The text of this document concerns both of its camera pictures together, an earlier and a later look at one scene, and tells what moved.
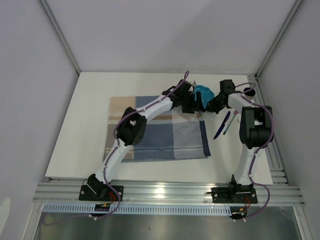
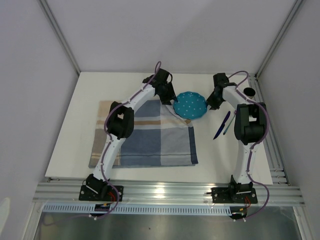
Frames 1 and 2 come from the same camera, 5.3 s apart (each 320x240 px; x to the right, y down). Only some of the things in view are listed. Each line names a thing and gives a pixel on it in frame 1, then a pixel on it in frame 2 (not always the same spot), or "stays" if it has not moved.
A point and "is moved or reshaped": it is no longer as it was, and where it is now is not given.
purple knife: (223, 125) stays
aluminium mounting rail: (167, 193) stays
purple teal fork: (235, 112) stays
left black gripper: (195, 105) → (171, 96)
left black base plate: (86, 194) stays
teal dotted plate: (206, 93) is moved or reshaped
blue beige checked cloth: (169, 134) is moved or reshaped
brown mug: (250, 94) stays
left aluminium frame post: (48, 12) stays
